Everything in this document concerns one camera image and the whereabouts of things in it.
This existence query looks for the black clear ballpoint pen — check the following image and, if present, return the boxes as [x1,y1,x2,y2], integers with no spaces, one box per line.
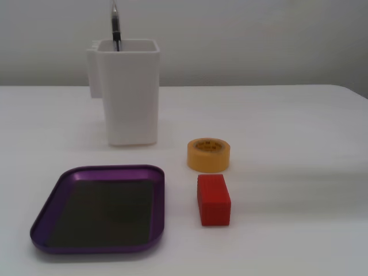
[110,0,122,52]

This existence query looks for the yellow masking tape roll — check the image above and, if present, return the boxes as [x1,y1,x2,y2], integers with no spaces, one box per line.
[187,138,231,174]

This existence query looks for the white plastic pen holder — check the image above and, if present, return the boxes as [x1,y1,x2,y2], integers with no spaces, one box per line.
[85,39,160,147]

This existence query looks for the red ribbed cube block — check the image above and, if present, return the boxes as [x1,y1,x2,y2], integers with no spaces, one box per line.
[197,173,232,227]

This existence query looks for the purple metal tray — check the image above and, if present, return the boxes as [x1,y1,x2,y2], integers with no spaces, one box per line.
[29,164,166,255]

